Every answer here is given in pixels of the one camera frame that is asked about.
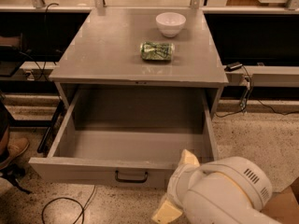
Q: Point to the black chair base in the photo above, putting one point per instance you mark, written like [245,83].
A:
[11,174]

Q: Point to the brown shoe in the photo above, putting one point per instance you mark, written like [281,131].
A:
[10,151]

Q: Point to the cardboard box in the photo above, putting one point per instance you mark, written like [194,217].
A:
[284,207]

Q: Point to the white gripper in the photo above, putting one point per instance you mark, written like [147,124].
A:
[177,181]

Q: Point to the green soda can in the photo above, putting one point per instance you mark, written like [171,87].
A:
[155,51]

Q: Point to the black power adapter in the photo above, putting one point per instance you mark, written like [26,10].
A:
[233,66]

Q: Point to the grey top drawer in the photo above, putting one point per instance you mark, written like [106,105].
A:
[128,136]

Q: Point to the grey drawer cabinet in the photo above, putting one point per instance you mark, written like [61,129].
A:
[107,54]

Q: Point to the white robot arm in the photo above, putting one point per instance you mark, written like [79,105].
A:
[228,191]

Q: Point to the white ceramic bowl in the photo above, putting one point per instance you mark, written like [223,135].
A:
[170,23]

